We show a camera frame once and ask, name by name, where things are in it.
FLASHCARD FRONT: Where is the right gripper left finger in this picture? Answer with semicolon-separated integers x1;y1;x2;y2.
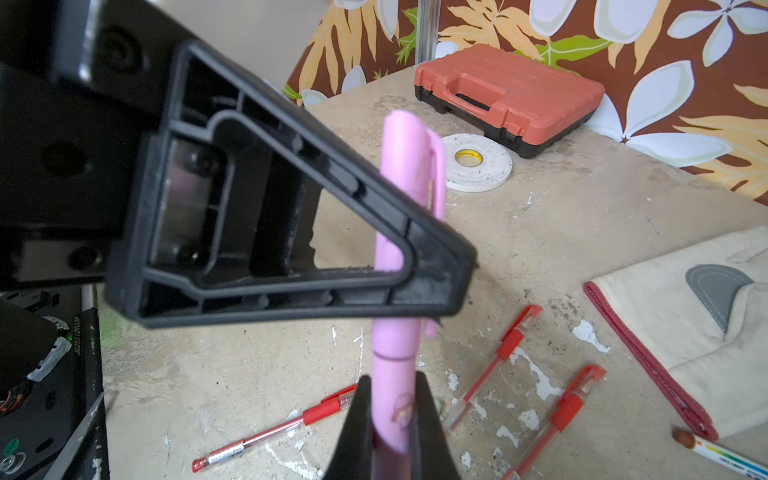
323;375;374;480

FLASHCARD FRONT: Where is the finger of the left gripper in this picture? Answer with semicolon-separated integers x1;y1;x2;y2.
105;41;477;328

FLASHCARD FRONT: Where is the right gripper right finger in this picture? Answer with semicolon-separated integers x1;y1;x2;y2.
410;371;461;480

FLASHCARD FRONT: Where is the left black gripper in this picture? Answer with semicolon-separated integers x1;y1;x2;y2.
1;1;180;288

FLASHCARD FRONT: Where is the pink fountain pen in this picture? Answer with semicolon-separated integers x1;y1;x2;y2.
367;109;448;480

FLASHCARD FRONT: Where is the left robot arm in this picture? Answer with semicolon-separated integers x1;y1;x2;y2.
1;1;476;479

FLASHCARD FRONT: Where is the red gel pen left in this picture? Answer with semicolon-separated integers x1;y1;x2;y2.
191;384;357;473

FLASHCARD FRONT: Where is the red gel pen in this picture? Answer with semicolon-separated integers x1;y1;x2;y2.
442;305;543;434
502;365;606;480
191;384;357;473

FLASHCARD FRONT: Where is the red gel pen middle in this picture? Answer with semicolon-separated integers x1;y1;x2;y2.
442;305;543;434

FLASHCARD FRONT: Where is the red gel pen right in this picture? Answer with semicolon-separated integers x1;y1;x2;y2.
502;365;606;480

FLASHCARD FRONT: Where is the white tape roll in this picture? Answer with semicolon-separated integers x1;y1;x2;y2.
442;133;514;193

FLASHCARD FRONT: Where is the red plastic tool case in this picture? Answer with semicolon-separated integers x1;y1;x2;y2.
414;44;605;159

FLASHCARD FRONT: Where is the brown capped white marker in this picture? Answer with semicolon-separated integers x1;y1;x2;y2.
672;428;768;480

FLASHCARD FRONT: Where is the beige work glove far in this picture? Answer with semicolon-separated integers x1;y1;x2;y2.
584;226;767;440

